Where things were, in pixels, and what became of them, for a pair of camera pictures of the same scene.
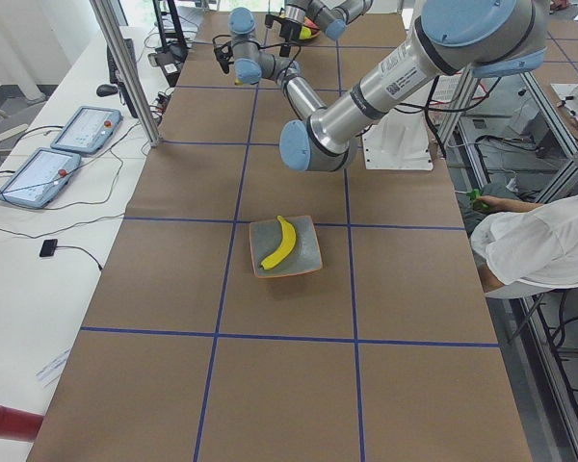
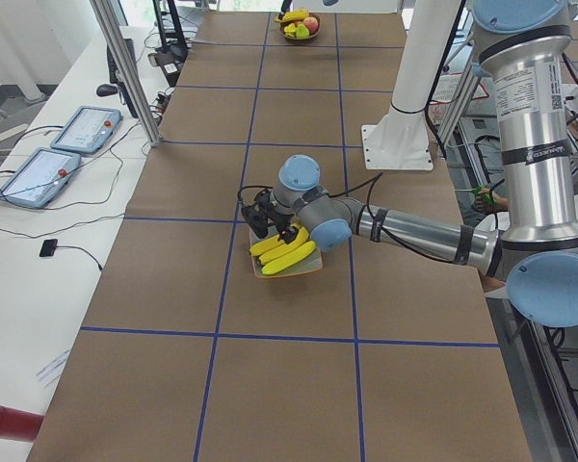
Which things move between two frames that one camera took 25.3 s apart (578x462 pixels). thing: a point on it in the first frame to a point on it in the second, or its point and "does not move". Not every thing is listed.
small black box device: (48, 247) does not move
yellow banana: (288, 241) to (262, 245)
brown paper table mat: (387, 354) does not move
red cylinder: (9, 423) does not move
